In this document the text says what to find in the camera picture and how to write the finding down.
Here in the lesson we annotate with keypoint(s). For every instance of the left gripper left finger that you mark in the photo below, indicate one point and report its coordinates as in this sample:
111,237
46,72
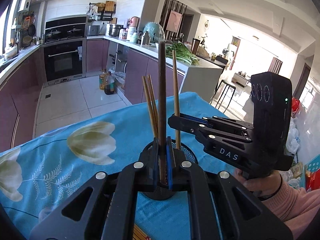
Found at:
105,206

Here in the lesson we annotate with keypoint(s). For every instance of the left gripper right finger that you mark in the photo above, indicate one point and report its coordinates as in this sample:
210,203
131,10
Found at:
221,208

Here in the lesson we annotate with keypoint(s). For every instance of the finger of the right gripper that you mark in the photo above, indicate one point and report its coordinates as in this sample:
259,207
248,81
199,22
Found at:
215,120
215,132

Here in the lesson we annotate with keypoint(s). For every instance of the dark brown wooden chopstick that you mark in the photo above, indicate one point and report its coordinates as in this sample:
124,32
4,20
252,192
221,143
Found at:
162,110

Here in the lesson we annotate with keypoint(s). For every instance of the pink sleeve right forearm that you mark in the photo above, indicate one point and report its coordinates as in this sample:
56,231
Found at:
298,209

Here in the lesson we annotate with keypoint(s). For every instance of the light green kitchen appliance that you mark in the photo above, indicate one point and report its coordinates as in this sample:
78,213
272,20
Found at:
156,32

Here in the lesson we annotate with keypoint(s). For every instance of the purple kitchen cabinets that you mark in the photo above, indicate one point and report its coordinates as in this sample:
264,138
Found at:
29,109

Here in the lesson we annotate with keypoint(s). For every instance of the right hand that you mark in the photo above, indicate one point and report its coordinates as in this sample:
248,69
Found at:
266,187

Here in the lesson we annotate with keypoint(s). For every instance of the black mesh utensil holder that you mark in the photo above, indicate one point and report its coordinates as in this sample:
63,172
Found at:
174,158

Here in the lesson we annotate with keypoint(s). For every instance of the black bar stool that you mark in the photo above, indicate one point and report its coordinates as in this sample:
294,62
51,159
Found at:
227,87

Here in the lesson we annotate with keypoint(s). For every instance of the bamboo chopstick in holder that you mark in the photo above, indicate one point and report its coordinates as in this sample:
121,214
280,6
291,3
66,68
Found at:
150,108
152,97

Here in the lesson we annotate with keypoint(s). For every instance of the green leafy vegetables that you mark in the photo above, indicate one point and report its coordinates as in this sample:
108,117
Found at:
182,53

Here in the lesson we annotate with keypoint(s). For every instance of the blue floral tablecloth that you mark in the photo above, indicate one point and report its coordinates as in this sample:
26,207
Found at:
39,175

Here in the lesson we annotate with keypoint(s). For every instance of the cooking oil bottle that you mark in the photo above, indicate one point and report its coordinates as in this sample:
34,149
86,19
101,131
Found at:
109,84

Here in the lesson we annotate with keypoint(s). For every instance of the steel cooking pot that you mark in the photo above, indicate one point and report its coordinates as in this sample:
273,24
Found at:
113,30

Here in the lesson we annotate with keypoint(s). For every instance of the black built-in oven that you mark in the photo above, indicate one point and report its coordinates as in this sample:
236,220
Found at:
64,59

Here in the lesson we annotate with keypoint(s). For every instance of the black range hood stove unit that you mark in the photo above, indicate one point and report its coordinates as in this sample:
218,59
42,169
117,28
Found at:
63,28

